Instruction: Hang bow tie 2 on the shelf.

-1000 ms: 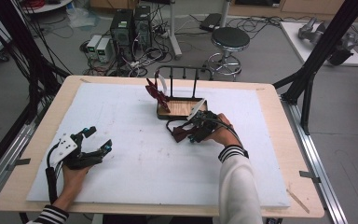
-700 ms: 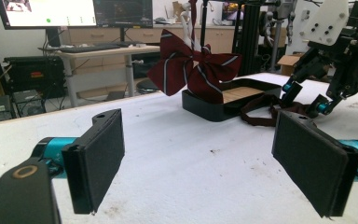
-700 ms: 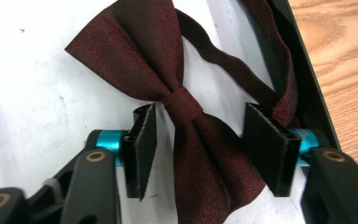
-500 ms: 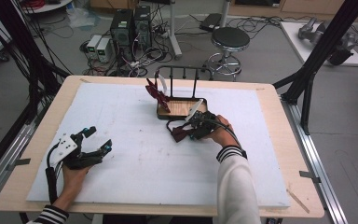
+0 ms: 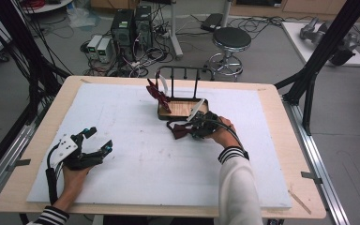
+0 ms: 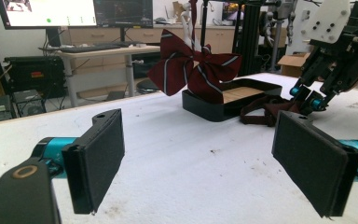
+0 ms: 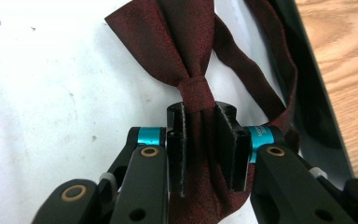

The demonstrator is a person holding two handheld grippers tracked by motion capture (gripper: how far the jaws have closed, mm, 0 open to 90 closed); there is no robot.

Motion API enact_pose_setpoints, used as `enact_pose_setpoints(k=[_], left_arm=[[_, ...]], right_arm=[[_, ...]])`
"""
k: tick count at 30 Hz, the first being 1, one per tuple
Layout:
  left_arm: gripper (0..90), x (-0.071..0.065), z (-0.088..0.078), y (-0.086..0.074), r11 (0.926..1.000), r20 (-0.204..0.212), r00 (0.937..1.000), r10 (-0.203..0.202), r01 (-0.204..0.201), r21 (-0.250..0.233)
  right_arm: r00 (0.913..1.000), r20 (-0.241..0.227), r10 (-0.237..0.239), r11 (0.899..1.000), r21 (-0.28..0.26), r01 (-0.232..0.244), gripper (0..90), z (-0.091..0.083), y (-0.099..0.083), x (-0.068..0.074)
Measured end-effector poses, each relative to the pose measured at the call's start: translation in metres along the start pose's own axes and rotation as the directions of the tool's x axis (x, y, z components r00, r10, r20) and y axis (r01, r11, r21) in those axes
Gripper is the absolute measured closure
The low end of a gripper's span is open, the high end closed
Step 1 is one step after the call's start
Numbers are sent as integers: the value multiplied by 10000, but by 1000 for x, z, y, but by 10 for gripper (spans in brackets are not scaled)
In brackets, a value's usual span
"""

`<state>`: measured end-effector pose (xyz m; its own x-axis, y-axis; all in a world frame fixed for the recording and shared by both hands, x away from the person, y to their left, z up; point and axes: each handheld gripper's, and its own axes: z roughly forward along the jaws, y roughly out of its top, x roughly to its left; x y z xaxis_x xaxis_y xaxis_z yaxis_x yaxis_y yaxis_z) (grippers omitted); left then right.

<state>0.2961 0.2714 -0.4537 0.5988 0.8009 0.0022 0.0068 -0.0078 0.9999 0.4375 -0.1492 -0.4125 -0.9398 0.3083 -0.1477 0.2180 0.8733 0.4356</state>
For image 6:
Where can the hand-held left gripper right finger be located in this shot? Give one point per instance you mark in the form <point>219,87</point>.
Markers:
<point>310,165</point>

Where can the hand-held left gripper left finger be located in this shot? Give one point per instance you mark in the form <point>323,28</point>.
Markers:
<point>96,161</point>

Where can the plain dark red bow tie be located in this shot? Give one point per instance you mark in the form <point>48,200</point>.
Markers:
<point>270,110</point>

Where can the black rack with wooden tray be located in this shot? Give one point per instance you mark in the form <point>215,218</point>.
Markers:
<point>211,110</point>

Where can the striped dark red bow tie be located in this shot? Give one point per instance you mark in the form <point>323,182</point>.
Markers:
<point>174,68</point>

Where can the brown cardboard box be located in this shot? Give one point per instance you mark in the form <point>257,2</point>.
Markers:
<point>292,65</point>

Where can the grey metal stand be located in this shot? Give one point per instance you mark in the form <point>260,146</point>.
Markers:
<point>276,43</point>

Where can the large black case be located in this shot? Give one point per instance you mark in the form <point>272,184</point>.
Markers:
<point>34,74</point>

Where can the wooden desk with grey legs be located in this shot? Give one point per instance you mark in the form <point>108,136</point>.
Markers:
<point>105,51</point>

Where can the black keyboard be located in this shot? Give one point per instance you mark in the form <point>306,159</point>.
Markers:
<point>87,48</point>

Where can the monitor with dark screen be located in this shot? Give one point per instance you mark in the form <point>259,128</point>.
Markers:
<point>124,12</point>

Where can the monitor with white screen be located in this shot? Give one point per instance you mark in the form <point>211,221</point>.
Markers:
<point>46,12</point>

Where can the black metal frame stand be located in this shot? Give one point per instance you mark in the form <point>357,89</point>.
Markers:
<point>248,37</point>

